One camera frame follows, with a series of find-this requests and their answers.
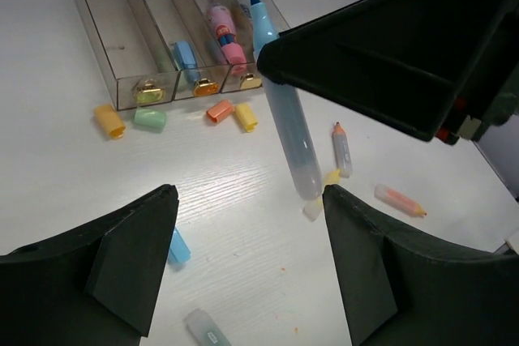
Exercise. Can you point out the blue highlighter pen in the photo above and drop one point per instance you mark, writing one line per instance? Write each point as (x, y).
(287, 113)

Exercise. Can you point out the green highlighter pen top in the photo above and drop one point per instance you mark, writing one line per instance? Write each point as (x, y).
(163, 59)

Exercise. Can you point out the blue pen cap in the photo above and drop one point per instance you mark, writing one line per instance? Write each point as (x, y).
(179, 251)

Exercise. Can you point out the green highlighter pen bottom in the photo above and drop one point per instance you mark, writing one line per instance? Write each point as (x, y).
(201, 325)

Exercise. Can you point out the orange highlighter pen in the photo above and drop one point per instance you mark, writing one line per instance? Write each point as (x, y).
(398, 201)

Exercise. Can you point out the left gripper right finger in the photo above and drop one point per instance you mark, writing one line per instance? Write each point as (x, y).
(401, 286)

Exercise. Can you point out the green highlighter pen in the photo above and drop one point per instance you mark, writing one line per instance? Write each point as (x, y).
(201, 325)
(163, 59)

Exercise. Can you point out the grey orange-tip highlighter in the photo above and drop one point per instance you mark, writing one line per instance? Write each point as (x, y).
(342, 151)

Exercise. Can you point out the yellow pen cap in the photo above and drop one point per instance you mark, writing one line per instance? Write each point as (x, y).
(246, 117)

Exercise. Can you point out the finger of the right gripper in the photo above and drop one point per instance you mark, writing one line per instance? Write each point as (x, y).
(445, 69)

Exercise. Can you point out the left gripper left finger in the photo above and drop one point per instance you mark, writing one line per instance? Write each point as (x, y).
(96, 284)

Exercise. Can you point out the orange pen cap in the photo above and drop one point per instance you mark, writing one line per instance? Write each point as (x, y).
(220, 111)

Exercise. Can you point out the green pen cap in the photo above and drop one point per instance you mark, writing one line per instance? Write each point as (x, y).
(150, 119)

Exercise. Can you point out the orange-yellow pen cap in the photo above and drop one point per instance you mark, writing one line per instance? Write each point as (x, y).
(109, 120)

